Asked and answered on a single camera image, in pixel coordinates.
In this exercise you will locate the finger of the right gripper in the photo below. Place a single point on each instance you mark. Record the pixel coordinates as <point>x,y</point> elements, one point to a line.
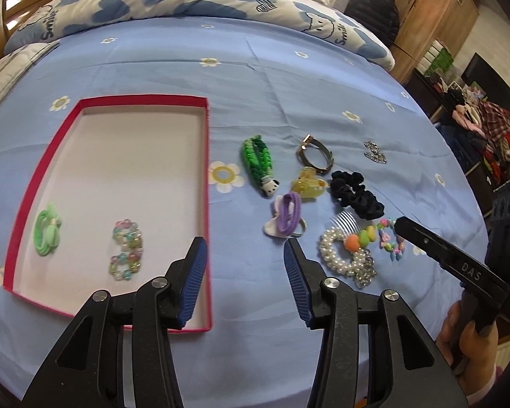
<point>445,254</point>

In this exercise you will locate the black velvet scrunchie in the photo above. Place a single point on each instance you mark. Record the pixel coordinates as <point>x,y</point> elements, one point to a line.
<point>348,189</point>

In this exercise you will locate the clear comb with colourful beads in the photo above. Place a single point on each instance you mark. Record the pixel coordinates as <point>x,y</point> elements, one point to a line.
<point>352,226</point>

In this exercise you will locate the black television screen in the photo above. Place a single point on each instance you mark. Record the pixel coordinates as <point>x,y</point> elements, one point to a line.
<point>480,72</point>

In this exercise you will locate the yellow floral hair claw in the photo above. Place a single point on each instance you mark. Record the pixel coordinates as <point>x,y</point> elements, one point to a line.
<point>308,185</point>

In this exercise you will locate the blue flower bed sheet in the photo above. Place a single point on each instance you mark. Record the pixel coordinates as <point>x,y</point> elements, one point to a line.
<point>259,80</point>

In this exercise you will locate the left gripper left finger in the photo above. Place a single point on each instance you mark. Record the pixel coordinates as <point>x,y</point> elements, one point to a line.
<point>84,368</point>

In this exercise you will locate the red shallow tray box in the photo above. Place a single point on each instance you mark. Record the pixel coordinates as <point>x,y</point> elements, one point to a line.
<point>138,157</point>

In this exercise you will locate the blue cloud print duvet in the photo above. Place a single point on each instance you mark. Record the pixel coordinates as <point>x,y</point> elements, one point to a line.
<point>60,18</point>

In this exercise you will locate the person's right hand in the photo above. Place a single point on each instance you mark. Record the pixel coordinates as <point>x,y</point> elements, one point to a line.
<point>481,372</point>

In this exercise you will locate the gold square wristwatch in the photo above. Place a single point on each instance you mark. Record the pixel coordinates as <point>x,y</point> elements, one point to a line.
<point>312,153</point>

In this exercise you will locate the green braided keychain with puppy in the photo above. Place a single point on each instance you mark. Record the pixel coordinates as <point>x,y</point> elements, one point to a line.
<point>259,164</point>

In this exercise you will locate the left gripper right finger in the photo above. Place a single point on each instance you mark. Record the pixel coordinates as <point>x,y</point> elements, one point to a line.
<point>406,368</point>

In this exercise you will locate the wooden wardrobe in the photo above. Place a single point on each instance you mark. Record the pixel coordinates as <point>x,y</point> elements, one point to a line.
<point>422,22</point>

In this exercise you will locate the pile of clothes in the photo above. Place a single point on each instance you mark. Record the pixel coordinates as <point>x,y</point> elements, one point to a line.
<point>478,132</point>

